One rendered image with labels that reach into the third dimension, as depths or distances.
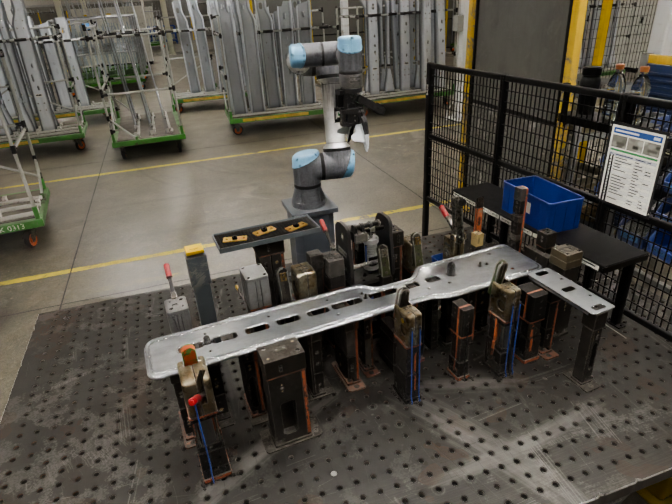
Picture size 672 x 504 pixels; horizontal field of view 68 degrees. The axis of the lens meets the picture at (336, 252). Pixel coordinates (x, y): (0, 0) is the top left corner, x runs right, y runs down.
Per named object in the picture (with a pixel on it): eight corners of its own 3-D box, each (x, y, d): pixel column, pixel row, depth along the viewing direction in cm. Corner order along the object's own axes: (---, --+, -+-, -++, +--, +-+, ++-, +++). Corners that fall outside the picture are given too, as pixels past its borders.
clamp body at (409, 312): (403, 410, 161) (405, 322, 146) (386, 386, 172) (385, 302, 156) (428, 400, 165) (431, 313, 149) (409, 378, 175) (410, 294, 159)
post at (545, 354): (546, 361, 179) (558, 292, 165) (524, 344, 188) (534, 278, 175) (559, 356, 181) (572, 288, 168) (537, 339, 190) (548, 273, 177)
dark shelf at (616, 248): (602, 275, 172) (604, 267, 171) (450, 195, 246) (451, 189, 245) (647, 260, 179) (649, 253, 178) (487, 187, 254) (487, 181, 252)
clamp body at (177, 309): (184, 404, 169) (162, 316, 152) (180, 384, 178) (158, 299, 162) (212, 395, 172) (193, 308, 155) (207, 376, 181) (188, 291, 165)
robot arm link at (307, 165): (292, 179, 219) (289, 149, 213) (322, 176, 221) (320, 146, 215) (294, 188, 209) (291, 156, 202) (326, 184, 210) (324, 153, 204)
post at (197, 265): (207, 362, 188) (185, 260, 168) (203, 351, 194) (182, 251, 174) (227, 356, 190) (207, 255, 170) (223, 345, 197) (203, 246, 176)
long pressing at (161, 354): (149, 389, 134) (147, 384, 133) (143, 343, 153) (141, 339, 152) (547, 269, 179) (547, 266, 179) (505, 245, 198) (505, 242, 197)
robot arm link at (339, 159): (319, 179, 220) (307, 47, 206) (353, 175, 222) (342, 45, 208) (323, 182, 208) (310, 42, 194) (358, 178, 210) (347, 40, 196)
